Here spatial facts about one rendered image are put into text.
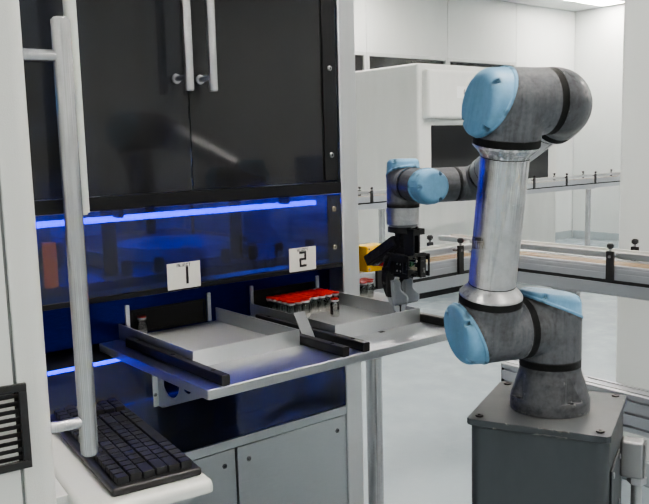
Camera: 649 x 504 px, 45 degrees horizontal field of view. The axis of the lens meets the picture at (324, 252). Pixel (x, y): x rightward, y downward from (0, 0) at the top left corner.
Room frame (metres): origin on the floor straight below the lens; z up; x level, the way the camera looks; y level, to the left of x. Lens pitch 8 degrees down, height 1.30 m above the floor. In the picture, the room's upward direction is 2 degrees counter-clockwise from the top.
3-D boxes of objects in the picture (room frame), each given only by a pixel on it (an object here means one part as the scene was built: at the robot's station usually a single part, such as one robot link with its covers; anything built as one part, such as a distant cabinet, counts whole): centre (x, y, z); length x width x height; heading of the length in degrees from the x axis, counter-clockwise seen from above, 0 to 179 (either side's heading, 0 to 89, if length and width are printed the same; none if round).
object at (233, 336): (1.71, 0.26, 0.90); 0.34 x 0.26 x 0.04; 39
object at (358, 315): (1.91, -0.02, 0.90); 0.34 x 0.26 x 0.04; 38
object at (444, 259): (2.46, -0.26, 0.92); 0.69 x 0.16 x 0.16; 129
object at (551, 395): (1.49, -0.43, 0.84); 0.15 x 0.15 x 0.10
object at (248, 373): (1.76, 0.09, 0.87); 0.70 x 0.48 x 0.02; 129
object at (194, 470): (1.30, 0.36, 0.82); 0.40 x 0.14 x 0.02; 32
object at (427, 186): (1.72, -0.23, 1.21); 0.11 x 0.11 x 0.08; 18
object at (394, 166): (1.80, -0.18, 1.22); 0.09 x 0.08 x 0.11; 18
